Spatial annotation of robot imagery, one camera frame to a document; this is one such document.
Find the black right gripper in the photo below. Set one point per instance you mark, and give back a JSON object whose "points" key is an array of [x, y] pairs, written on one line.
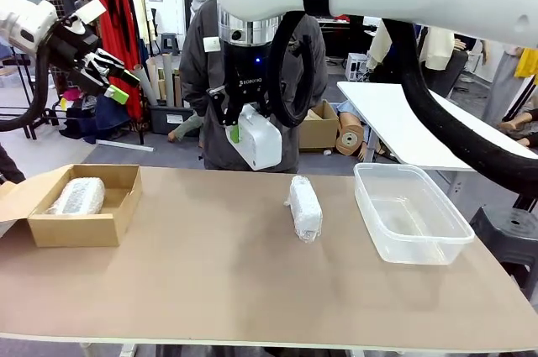
{"points": [[246, 73]]}

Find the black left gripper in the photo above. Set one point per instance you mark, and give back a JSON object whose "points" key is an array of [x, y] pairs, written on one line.
{"points": [[71, 44]]}

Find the white unwrapped digital clock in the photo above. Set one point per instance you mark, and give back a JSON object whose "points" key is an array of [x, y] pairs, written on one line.
{"points": [[260, 143]]}

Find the bubble-wrapped clock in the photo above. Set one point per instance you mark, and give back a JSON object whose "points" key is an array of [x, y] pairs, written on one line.
{"points": [[304, 210], [80, 197]]}

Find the black metal clothes rack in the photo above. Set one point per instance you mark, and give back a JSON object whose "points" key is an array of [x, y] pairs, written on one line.
{"points": [[138, 80]]}

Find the navy hanging garment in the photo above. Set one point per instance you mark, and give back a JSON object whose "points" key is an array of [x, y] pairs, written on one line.
{"points": [[109, 115]]}

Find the red hanging dress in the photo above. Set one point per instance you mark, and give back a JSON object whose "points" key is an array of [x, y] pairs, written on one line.
{"points": [[115, 33]]}

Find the cream cardboard tube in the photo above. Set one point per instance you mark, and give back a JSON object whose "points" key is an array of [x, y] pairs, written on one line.
{"points": [[155, 75]]}

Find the person in grey jacket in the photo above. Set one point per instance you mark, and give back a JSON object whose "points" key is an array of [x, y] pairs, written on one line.
{"points": [[202, 75]]}

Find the grey cardboard tube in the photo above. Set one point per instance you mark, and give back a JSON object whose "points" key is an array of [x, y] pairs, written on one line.
{"points": [[169, 80]]}

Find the grey step stool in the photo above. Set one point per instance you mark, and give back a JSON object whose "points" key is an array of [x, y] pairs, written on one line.
{"points": [[169, 43]]}

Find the brown cardboard storage box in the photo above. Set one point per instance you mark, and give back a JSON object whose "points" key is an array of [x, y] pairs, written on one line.
{"points": [[317, 134]]}

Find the dark plastic bin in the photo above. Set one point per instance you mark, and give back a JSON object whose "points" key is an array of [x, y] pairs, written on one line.
{"points": [[168, 119]]}

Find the cream hanging garment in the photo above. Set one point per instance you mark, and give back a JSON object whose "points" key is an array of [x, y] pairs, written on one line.
{"points": [[140, 8]]}

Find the brown cardboard spool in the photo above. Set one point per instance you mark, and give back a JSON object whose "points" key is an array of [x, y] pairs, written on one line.
{"points": [[349, 136]]}

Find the white computer case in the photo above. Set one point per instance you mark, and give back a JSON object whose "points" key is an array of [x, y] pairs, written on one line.
{"points": [[356, 67]]}

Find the dark sleeved arm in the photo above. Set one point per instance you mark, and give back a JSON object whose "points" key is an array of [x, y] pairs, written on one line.
{"points": [[10, 166]]}

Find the white side table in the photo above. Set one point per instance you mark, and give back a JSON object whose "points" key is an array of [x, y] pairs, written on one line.
{"points": [[391, 117]]}

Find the open brown cardboard box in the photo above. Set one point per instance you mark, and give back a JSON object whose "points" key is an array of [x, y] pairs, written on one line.
{"points": [[84, 229]]}

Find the clear plastic container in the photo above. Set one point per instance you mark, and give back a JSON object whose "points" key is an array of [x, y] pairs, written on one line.
{"points": [[412, 214]]}

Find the mannequin pink top grey skirt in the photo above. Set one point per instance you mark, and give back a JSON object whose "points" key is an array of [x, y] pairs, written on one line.
{"points": [[502, 88]]}

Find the mannequin feet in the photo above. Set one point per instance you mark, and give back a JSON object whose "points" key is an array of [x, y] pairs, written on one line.
{"points": [[515, 125]]}

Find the yellow garment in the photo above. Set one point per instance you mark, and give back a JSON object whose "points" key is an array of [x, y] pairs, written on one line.
{"points": [[529, 63]]}

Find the black plastic stool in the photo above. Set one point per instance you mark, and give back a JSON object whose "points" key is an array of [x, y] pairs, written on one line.
{"points": [[513, 243]]}

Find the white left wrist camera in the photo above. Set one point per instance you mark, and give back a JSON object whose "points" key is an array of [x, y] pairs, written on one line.
{"points": [[90, 10]]}

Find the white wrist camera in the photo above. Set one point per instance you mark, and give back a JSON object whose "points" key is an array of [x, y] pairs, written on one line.
{"points": [[90, 10], [211, 44]]}

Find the white rail on floor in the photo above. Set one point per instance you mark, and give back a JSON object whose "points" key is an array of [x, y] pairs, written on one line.
{"points": [[126, 146]]}

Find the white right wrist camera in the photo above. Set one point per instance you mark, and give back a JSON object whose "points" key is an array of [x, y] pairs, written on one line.
{"points": [[211, 44]]}

